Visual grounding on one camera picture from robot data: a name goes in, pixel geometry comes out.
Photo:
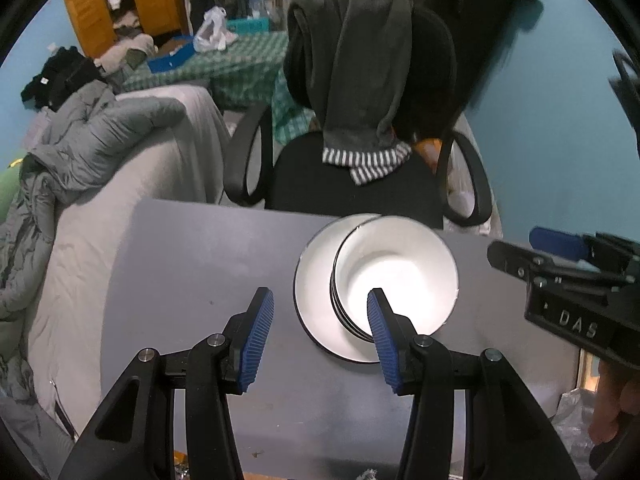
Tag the grey white striped cloth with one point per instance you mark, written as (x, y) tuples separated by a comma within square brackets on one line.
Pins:
[(370, 165)]

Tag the dark grey hoodie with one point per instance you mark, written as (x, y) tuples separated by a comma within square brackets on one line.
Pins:
[(360, 60)]

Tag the white plate black rim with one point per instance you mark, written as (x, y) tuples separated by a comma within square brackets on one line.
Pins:
[(315, 280)]

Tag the white plastic bag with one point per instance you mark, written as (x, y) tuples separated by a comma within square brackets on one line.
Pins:
[(457, 200), (210, 32)]

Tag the person's right hand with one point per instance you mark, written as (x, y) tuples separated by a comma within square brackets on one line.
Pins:
[(610, 400)]

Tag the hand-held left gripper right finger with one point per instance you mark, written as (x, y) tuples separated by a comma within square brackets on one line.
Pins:
[(382, 345)]

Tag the green pillow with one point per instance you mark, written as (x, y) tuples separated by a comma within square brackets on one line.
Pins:
[(7, 190)]

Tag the black office chair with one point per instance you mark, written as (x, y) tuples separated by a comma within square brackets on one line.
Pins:
[(320, 180)]

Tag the black clothes pile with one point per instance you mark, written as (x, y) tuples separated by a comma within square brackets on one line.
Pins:
[(60, 75)]

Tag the grey bed sheet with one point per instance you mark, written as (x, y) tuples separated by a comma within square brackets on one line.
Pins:
[(75, 260)]

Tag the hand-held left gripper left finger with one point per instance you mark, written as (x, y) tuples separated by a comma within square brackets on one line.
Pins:
[(255, 345)]

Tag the orange bag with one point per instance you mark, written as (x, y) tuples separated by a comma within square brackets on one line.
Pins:
[(430, 150)]

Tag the grey puffer jacket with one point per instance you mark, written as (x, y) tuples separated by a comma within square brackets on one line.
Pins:
[(100, 135)]

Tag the blue box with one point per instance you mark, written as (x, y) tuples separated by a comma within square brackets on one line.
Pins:
[(170, 62)]

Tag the clear plastic sheet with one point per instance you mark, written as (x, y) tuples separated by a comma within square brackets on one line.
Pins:
[(570, 420)]

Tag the orange packet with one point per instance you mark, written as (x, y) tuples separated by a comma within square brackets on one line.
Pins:
[(179, 465)]

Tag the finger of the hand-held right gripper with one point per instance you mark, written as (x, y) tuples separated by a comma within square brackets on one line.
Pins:
[(515, 260), (555, 242)]

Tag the wooden wardrobe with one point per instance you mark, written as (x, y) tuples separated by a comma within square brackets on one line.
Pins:
[(90, 15)]

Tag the teal basket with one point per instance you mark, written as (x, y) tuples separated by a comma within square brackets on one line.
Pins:
[(250, 26)]

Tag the black hanging jacket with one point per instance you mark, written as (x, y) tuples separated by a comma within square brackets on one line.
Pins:
[(475, 0)]

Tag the wooden frame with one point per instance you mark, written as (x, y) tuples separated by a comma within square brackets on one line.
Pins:
[(589, 372)]

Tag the beige clothes pile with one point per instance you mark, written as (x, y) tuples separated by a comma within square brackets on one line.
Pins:
[(125, 50)]

